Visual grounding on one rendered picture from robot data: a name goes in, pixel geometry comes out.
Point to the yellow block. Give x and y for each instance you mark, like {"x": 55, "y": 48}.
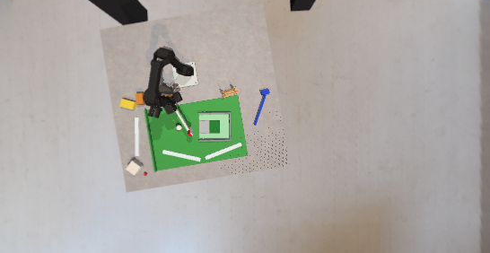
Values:
{"x": 127, "y": 104}

